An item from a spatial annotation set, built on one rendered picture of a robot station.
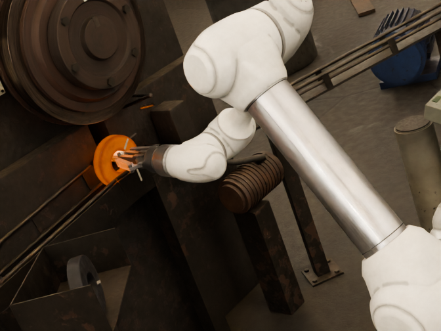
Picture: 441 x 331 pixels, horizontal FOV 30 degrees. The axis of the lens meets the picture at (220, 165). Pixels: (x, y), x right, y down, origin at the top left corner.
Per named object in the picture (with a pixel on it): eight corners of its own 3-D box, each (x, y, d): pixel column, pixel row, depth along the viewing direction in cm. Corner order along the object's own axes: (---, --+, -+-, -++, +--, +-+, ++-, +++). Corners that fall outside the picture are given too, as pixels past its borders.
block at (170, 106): (172, 176, 265) (146, 110, 257) (188, 164, 270) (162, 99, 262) (195, 177, 258) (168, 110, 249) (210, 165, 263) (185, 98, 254)
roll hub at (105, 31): (73, 107, 220) (30, 10, 210) (142, 64, 237) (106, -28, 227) (85, 106, 216) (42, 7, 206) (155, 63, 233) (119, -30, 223)
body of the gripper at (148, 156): (157, 179, 224) (134, 176, 231) (176, 164, 230) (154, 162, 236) (147, 155, 221) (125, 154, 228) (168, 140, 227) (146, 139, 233)
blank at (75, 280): (82, 328, 182) (96, 324, 182) (60, 263, 183) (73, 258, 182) (98, 314, 198) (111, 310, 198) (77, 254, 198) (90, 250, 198)
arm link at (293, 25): (262, 22, 185) (222, 42, 177) (297, -34, 171) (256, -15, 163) (300, 63, 183) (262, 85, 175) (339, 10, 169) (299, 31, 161)
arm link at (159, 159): (192, 167, 226) (177, 166, 230) (182, 138, 223) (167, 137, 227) (171, 184, 221) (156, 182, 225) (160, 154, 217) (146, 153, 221)
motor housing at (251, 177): (260, 316, 278) (209, 180, 258) (296, 278, 292) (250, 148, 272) (290, 322, 269) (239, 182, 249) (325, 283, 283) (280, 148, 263)
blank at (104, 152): (123, 193, 245) (131, 194, 243) (85, 176, 234) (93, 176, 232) (139, 145, 248) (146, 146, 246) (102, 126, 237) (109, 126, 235)
